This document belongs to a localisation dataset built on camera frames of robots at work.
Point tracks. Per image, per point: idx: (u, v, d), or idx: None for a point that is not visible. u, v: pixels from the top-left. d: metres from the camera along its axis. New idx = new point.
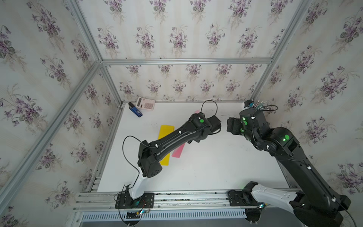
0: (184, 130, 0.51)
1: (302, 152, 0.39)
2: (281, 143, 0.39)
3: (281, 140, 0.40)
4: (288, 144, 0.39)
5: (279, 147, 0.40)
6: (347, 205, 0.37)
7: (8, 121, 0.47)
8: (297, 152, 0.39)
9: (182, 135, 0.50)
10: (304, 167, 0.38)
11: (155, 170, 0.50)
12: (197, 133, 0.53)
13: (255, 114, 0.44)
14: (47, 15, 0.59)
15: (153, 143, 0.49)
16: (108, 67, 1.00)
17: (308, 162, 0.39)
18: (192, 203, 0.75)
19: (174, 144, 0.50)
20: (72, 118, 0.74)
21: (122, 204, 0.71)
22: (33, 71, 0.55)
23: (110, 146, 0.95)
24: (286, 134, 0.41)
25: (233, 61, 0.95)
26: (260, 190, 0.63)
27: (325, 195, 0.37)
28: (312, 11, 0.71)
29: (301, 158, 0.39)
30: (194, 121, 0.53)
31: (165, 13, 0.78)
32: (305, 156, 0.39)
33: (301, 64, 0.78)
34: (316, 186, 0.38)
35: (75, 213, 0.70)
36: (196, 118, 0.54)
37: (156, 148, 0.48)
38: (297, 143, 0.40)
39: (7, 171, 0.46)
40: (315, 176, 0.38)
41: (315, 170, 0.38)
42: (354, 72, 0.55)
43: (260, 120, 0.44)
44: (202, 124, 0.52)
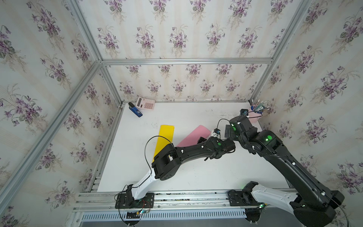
0: (204, 146, 0.59)
1: (286, 151, 0.44)
2: (264, 143, 0.45)
3: (264, 141, 0.45)
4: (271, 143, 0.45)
5: (263, 147, 0.45)
6: (340, 200, 0.40)
7: (8, 121, 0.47)
8: (281, 150, 0.44)
9: (201, 151, 0.57)
10: (288, 163, 0.42)
11: (171, 174, 0.53)
12: (214, 152, 0.62)
13: (240, 120, 0.51)
14: (47, 15, 0.59)
15: (179, 147, 0.55)
16: (108, 67, 1.00)
17: (292, 159, 0.43)
18: (192, 203, 0.75)
19: (194, 156, 0.56)
20: (72, 118, 0.74)
21: (122, 204, 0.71)
22: (33, 71, 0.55)
23: (110, 146, 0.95)
24: (268, 135, 0.47)
25: (233, 61, 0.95)
26: (260, 191, 0.63)
27: (313, 189, 0.39)
28: (312, 11, 0.71)
29: (286, 154, 0.43)
30: (212, 141, 0.63)
31: (165, 13, 0.78)
32: (289, 153, 0.44)
33: (301, 64, 0.78)
34: (303, 181, 0.41)
35: (75, 214, 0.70)
36: (215, 139, 0.64)
37: (182, 154, 0.53)
38: (280, 142, 0.45)
39: (7, 171, 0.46)
40: (301, 171, 0.41)
41: (300, 166, 0.42)
42: (354, 72, 0.55)
43: (246, 125, 0.50)
44: (219, 146, 0.62)
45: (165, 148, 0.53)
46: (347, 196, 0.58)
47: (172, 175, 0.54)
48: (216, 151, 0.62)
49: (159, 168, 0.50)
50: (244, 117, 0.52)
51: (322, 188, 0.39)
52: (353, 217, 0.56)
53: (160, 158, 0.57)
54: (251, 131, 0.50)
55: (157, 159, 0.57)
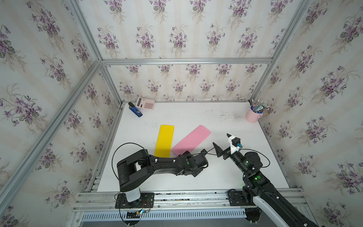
0: (176, 162, 0.57)
1: (272, 188, 0.57)
2: (254, 181, 0.61)
3: (254, 179, 0.61)
4: (259, 181, 0.60)
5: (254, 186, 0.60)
6: None
7: (8, 121, 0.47)
8: (268, 187, 0.58)
9: (172, 165, 0.54)
10: (273, 197, 0.55)
11: (134, 185, 0.44)
12: (183, 170, 0.61)
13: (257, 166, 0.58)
14: (47, 15, 0.59)
15: (153, 158, 0.49)
16: (108, 67, 1.00)
17: (277, 194, 0.55)
18: (192, 203, 0.75)
19: (164, 169, 0.52)
20: (72, 118, 0.74)
21: (122, 204, 0.57)
22: (33, 71, 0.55)
23: (110, 146, 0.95)
24: (259, 175, 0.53)
25: (233, 61, 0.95)
26: (264, 201, 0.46)
27: (296, 221, 0.48)
28: (312, 11, 0.71)
29: (272, 191, 0.56)
30: (183, 159, 0.62)
31: (165, 13, 0.78)
32: (276, 190, 0.56)
33: (301, 64, 0.78)
34: (286, 212, 0.51)
35: (75, 213, 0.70)
36: (185, 158, 0.64)
37: (155, 164, 0.48)
38: (268, 180, 0.60)
39: (7, 171, 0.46)
40: (284, 204, 0.52)
41: (285, 202, 0.52)
42: (354, 72, 0.55)
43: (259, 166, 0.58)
44: (188, 165, 0.61)
45: (136, 155, 0.49)
46: (346, 196, 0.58)
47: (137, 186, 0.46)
48: (184, 170, 0.61)
49: (123, 176, 0.46)
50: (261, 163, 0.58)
51: (306, 221, 0.47)
52: (352, 217, 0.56)
53: (127, 164, 0.48)
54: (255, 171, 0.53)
55: (125, 166, 0.48)
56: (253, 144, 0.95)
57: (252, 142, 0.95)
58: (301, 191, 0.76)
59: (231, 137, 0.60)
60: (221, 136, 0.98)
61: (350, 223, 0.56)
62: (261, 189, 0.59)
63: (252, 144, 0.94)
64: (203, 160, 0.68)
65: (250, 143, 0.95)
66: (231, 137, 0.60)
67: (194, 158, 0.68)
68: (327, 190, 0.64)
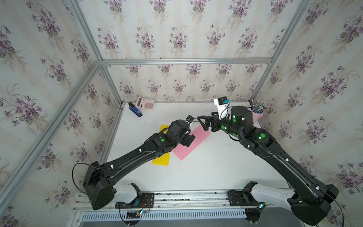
0: (143, 149, 0.49)
1: (279, 148, 0.45)
2: (258, 142, 0.47)
3: (257, 139, 0.47)
4: (263, 141, 0.46)
5: (257, 145, 0.46)
6: (333, 193, 0.39)
7: (8, 121, 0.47)
8: (273, 147, 0.45)
9: (140, 156, 0.47)
10: (281, 160, 0.43)
11: (106, 197, 0.41)
12: (158, 152, 0.51)
13: (246, 115, 0.47)
14: (47, 15, 0.59)
15: (108, 165, 0.43)
16: (108, 67, 1.00)
17: (285, 155, 0.44)
18: (192, 203, 0.75)
19: (129, 167, 0.45)
20: (72, 118, 0.74)
21: (122, 204, 0.57)
22: (33, 71, 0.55)
23: (110, 146, 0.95)
24: (262, 133, 0.49)
25: (233, 61, 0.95)
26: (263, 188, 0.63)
27: (307, 184, 0.40)
28: (312, 11, 0.71)
29: (279, 151, 0.44)
30: (154, 141, 0.52)
31: (165, 13, 0.78)
32: (282, 150, 0.45)
33: (301, 64, 0.78)
34: (297, 176, 0.42)
35: (75, 214, 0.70)
36: (157, 136, 0.54)
37: (111, 170, 0.42)
38: (273, 140, 0.47)
39: (7, 171, 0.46)
40: (294, 167, 0.42)
41: (295, 163, 0.43)
42: (354, 72, 0.55)
43: (248, 120, 0.48)
44: (162, 144, 0.52)
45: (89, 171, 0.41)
46: (346, 196, 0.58)
47: (113, 196, 0.43)
48: (159, 149, 0.51)
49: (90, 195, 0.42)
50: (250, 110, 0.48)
51: (316, 183, 0.40)
52: (353, 217, 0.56)
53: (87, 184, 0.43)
54: (250, 127, 0.49)
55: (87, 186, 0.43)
56: None
57: None
58: None
59: (217, 100, 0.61)
60: (221, 136, 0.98)
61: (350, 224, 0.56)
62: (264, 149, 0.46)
63: None
64: (179, 129, 0.57)
65: None
66: (217, 101, 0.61)
67: (171, 131, 0.57)
68: None
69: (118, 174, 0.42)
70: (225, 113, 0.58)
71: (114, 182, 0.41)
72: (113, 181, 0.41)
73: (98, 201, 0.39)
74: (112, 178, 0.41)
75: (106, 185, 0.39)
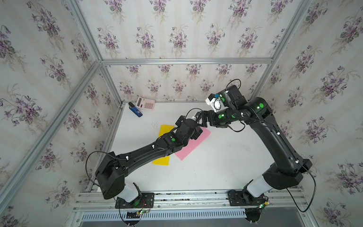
0: (156, 145, 0.52)
1: (273, 120, 0.42)
2: (255, 111, 0.41)
3: (255, 109, 0.41)
4: (261, 111, 0.41)
5: (253, 115, 0.42)
6: (308, 167, 0.43)
7: (8, 121, 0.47)
8: (269, 118, 0.42)
9: (152, 152, 0.50)
10: (273, 133, 0.41)
11: (117, 188, 0.42)
12: (168, 150, 0.53)
13: (229, 88, 0.48)
14: (47, 15, 0.59)
15: (123, 155, 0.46)
16: (108, 67, 1.00)
17: (278, 128, 0.41)
18: (192, 203, 0.75)
19: (142, 161, 0.47)
20: (72, 118, 0.74)
21: (122, 204, 0.57)
22: (33, 71, 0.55)
23: (110, 146, 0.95)
24: (260, 103, 0.43)
25: (233, 61, 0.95)
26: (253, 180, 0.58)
27: (290, 157, 0.41)
28: (312, 11, 0.71)
29: (273, 123, 0.42)
30: (165, 139, 0.56)
31: (165, 13, 0.78)
32: (276, 124, 0.42)
33: (301, 64, 0.78)
34: (281, 149, 0.42)
35: (75, 213, 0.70)
36: (168, 135, 0.58)
37: (126, 162, 0.44)
38: (270, 111, 0.42)
39: (7, 171, 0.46)
40: (283, 141, 0.41)
41: (283, 136, 0.41)
42: (354, 72, 0.55)
43: (235, 94, 0.47)
44: (173, 143, 0.55)
45: (104, 160, 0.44)
46: (346, 196, 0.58)
47: (122, 189, 0.45)
48: (171, 147, 0.54)
49: (101, 184, 0.44)
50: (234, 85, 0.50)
51: (297, 157, 0.41)
52: (353, 217, 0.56)
53: (101, 172, 0.45)
54: (240, 101, 0.46)
55: (99, 175, 0.46)
56: (253, 143, 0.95)
57: (252, 142, 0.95)
58: (301, 191, 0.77)
59: (207, 98, 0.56)
60: (221, 136, 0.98)
61: (350, 223, 0.56)
62: (258, 119, 0.42)
63: (251, 143, 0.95)
64: (187, 128, 0.57)
65: (250, 144, 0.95)
66: (207, 99, 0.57)
67: (180, 131, 0.59)
68: (327, 190, 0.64)
69: (133, 165, 0.44)
70: (218, 105, 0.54)
71: (127, 173, 0.43)
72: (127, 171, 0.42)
73: (109, 190, 0.41)
74: (126, 169, 0.43)
75: (121, 174, 0.41)
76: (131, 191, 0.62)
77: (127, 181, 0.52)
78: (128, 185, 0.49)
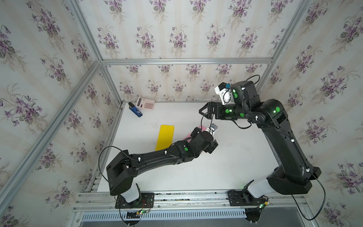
0: (168, 152, 0.52)
1: (288, 126, 0.39)
2: (271, 115, 0.38)
3: (272, 112, 0.38)
4: (277, 116, 0.38)
5: (268, 119, 0.38)
6: (318, 175, 0.40)
7: (7, 121, 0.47)
8: (284, 125, 0.38)
9: (164, 157, 0.50)
10: (288, 139, 0.39)
11: (125, 187, 0.43)
12: (179, 159, 0.53)
13: (246, 85, 0.42)
14: (47, 15, 0.59)
15: (135, 156, 0.46)
16: (108, 67, 1.00)
17: (292, 135, 0.39)
18: (192, 203, 0.75)
19: (151, 165, 0.46)
20: (72, 118, 0.74)
21: (122, 204, 0.57)
22: (33, 71, 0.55)
23: (110, 146, 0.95)
24: (277, 106, 0.39)
25: (233, 61, 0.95)
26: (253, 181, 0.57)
27: (301, 166, 0.39)
28: (312, 11, 0.71)
29: (288, 130, 0.38)
30: (177, 147, 0.55)
31: (165, 13, 0.78)
32: (290, 130, 0.39)
33: (301, 64, 0.78)
34: (294, 157, 0.40)
35: (75, 213, 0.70)
36: (181, 144, 0.57)
37: (138, 163, 0.44)
38: (286, 116, 0.39)
39: (7, 171, 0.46)
40: (297, 149, 0.39)
41: (297, 143, 0.39)
42: (354, 72, 0.55)
43: (251, 92, 0.42)
44: (185, 153, 0.54)
45: (117, 157, 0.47)
46: (346, 196, 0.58)
47: (129, 188, 0.45)
48: (181, 158, 0.53)
49: (109, 180, 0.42)
50: (250, 82, 0.42)
51: (307, 165, 0.39)
52: (352, 217, 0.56)
53: (112, 169, 0.46)
54: (254, 101, 0.42)
55: (109, 170, 0.47)
56: (253, 143, 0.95)
57: (252, 142, 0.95)
58: None
59: (217, 87, 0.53)
60: (221, 136, 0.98)
61: (350, 224, 0.56)
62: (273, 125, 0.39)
63: (251, 143, 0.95)
64: (202, 141, 0.56)
65: (250, 144, 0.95)
66: (217, 89, 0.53)
67: (194, 141, 0.58)
68: (327, 190, 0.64)
69: (143, 168, 0.44)
70: (228, 97, 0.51)
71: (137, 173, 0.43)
72: (136, 172, 0.43)
73: (117, 188, 0.42)
74: (137, 169, 0.43)
75: (131, 174, 0.41)
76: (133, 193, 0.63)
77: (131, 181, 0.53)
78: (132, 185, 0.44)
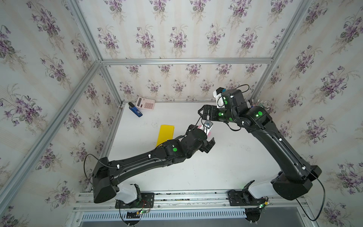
0: (152, 155, 0.47)
1: (274, 127, 0.43)
2: (254, 118, 0.43)
3: (254, 116, 0.44)
4: (261, 119, 0.43)
5: (253, 123, 0.44)
6: (317, 173, 0.42)
7: (8, 121, 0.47)
8: (269, 126, 0.43)
9: (147, 162, 0.45)
10: (275, 138, 0.42)
11: (108, 195, 0.41)
12: (167, 161, 0.47)
13: (234, 93, 0.48)
14: (47, 15, 0.59)
15: (115, 163, 0.43)
16: (108, 67, 1.00)
17: (279, 135, 0.42)
18: (192, 203, 0.75)
19: (134, 170, 0.43)
20: (72, 118, 0.74)
21: (122, 204, 0.57)
22: (33, 71, 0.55)
23: (110, 146, 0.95)
24: (259, 111, 0.45)
25: (233, 62, 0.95)
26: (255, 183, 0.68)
27: (295, 164, 0.40)
28: (312, 11, 0.71)
29: (273, 130, 0.43)
30: (166, 149, 0.49)
31: (165, 13, 0.78)
32: (277, 130, 0.43)
33: (301, 64, 0.78)
34: (286, 156, 0.41)
35: (75, 213, 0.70)
36: (170, 144, 0.51)
37: (116, 171, 0.41)
38: (270, 119, 0.44)
39: (7, 171, 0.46)
40: (286, 147, 0.41)
41: (286, 142, 0.42)
42: (354, 72, 0.55)
43: (238, 100, 0.48)
44: (173, 154, 0.48)
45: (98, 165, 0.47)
46: (346, 196, 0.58)
47: (113, 196, 0.43)
48: (168, 161, 0.48)
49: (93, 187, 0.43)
50: (238, 90, 0.48)
51: (303, 163, 0.40)
52: (353, 217, 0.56)
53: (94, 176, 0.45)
54: (242, 107, 0.47)
55: (93, 178, 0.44)
56: (253, 143, 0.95)
57: (252, 142, 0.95)
58: None
59: (215, 91, 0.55)
60: (221, 136, 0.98)
61: (350, 224, 0.56)
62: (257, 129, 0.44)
63: (251, 143, 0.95)
64: (194, 139, 0.49)
65: (250, 144, 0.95)
66: (215, 93, 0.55)
67: (185, 141, 0.52)
68: (327, 190, 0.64)
69: (123, 175, 0.41)
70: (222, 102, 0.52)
71: (116, 182, 0.40)
72: (116, 181, 0.40)
73: (99, 196, 0.40)
74: (115, 178, 0.40)
75: (108, 184, 0.38)
76: (126, 196, 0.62)
77: (124, 184, 0.54)
78: (124, 187, 0.52)
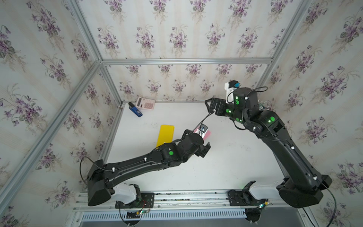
0: (149, 158, 0.47)
1: (286, 134, 0.41)
2: (267, 125, 0.41)
3: (267, 122, 0.41)
4: (273, 125, 0.41)
5: (265, 129, 0.41)
6: (327, 183, 0.38)
7: (8, 121, 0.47)
8: (282, 132, 0.41)
9: (142, 165, 0.45)
10: (288, 147, 0.40)
11: (103, 198, 0.41)
12: (162, 165, 0.47)
13: (249, 94, 0.43)
14: (47, 15, 0.59)
15: (109, 166, 0.43)
16: (108, 67, 1.00)
17: (291, 143, 0.40)
18: (192, 203, 0.75)
19: (131, 172, 0.43)
20: (72, 118, 0.74)
21: (122, 204, 0.57)
22: (33, 71, 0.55)
23: (110, 146, 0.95)
24: (272, 116, 0.42)
25: (233, 61, 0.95)
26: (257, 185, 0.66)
27: (307, 174, 0.39)
28: (312, 11, 0.71)
29: (286, 138, 0.40)
30: (162, 152, 0.49)
31: (165, 13, 0.78)
32: (289, 137, 0.41)
33: (301, 64, 0.78)
34: (298, 166, 0.40)
35: (75, 213, 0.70)
36: (166, 147, 0.51)
37: (111, 174, 0.41)
38: (282, 125, 0.41)
39: (7, 171, 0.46)
40: (298, 156, 0.39)
41: (298, 150, 0.40)
42: (354, 72, 0.55)
43: (252, 101, 0.43)
44: (169, 158, 0.48)
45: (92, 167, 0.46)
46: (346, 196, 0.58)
47: (108, 199, 0.43)
48: (164, 164, 0.47)
49: (89, 190, 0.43)
50: (254, 90, 0.43)
51: (315, 173, 0.39)
52: (353, 217, 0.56)
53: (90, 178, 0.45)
54: (254, 110, 0.43)
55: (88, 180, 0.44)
56: (253, 143, 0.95)
57: (251, 142, 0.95)
58: None
59: (227, 84, 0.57)
60: (221, 136, 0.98)
61: (350, 224, 0.56)
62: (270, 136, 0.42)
63: (251, 143, 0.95)
64: (191, 144, 0.50)
65: (250, 144, 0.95)
66: (227, 85, 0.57)
67: (181, 144, 0.53)
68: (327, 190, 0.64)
69: (118, 178, 0.41)
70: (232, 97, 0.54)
71: (111, 185, 0.40)
72: (111, 184, 0.40)
73: (93, 199, 0.39)
74: (110, 181, 0.40)
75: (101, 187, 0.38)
76: (125, 196, 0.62)
77: (121, 185, 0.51)
78: (120, 189, 0.52)
